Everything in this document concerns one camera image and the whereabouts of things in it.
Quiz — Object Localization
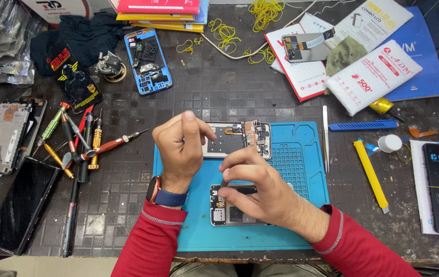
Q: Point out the white packet yellow print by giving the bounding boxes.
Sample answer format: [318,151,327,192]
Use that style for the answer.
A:
[300,0,414,54]

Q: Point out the yellow plastic pry tool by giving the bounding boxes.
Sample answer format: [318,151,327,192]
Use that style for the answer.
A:
[353,140,390,214]

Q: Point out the person's left hand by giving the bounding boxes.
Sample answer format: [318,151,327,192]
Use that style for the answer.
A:
[152,111,217,193]

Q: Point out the orange flex strip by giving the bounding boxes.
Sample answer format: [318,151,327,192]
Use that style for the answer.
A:
[409,126,438,139]

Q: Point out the person's right hand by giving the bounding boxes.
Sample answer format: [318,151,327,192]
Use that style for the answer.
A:
[217,146,323,236]

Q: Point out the metal ring holder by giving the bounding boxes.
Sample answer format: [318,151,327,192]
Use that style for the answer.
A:
[95,51,127,83]

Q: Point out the white box red edge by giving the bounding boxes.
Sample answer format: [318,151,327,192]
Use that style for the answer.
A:
[264,22,329,103]

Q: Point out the black packet yellow emblem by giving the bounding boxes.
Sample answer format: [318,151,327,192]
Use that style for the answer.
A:
[57,63,103,114]

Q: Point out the black screwdriver orange cap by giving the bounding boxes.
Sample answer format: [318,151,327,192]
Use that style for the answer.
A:
[60,113,82,165]

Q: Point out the red plastic pry tool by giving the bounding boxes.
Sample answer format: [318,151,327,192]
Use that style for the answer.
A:
[73,104,95,150]

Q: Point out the phone display with flex cable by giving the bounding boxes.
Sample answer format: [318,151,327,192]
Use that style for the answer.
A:
[282,28,336,63]

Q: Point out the smartwatch with blue strap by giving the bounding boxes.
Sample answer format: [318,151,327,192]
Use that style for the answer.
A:
[146,176,189,208]

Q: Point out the black phone screen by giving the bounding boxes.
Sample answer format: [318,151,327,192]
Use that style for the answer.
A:
[0,156,62,257]

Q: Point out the long black tool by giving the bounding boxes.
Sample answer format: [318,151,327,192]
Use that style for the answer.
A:
[62,113,94,258]

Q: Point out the metal tweezers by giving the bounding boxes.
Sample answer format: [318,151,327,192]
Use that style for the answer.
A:
[322,106,330,174]

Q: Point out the gold handled screwdriver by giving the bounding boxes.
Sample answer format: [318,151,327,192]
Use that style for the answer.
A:
[87,109,104,170]

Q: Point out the white foam packet red print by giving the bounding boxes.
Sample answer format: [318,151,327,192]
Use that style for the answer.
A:
[325,39,423,117]

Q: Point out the blue plastic brush tool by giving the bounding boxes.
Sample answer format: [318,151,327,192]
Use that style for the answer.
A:
[329,120,399,132]

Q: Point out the white round cap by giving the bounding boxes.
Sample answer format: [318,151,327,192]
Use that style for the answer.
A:
[378,134,403,153]

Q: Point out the black cloth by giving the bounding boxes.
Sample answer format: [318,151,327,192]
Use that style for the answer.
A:
[30,13,126,77]

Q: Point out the silver phone display frame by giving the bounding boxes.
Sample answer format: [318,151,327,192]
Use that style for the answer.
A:
[0,102,32,175]

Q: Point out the person's grey trousers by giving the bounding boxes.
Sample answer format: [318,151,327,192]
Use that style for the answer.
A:
[169,262,344,277]

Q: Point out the blue phone middle frame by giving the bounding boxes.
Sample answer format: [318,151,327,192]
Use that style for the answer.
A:
[124,28,173,95]

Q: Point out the grey handled screwdriver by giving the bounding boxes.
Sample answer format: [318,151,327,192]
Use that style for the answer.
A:
[64,113,97,158]

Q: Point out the heap of yellow rubber bands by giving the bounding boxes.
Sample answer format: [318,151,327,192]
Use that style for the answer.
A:
[176,0,286,65]

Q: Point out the black phone frame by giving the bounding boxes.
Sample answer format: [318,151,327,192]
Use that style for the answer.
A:
[11,97,48,171]

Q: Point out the stack of coloured flat boxes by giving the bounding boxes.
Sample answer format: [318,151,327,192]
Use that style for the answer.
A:
[116,0,209,34]

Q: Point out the red handled screwdriver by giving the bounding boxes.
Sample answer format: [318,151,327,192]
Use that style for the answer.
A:
[82,128,150,161]

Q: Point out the yellow handled screwdriver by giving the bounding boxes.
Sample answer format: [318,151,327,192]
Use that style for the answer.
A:
[43,143,75,180]

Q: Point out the green cleaning cloth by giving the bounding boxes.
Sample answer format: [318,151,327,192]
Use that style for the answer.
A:
[325,35,369,77]

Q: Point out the phone with dark frame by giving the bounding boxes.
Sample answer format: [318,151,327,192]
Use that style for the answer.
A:
[210,183,294,227]

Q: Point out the yellow glue tube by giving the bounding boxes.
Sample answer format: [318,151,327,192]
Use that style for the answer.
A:
[369,97,407,124]

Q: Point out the green handled screwdriver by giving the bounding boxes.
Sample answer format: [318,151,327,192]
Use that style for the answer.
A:
[32,102,71,157]

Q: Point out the phone with silver frame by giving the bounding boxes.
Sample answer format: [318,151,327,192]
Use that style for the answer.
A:
[202,120,272,160]

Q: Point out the heap of plastic bags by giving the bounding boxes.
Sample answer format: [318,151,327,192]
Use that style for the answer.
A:
[0,0,41,121]

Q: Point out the blue silicone repair mat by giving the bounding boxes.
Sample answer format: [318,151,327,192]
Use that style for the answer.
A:
[153,122,330,252]

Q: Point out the white carton box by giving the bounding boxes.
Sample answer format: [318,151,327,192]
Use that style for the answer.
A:
[20,0,119,28]

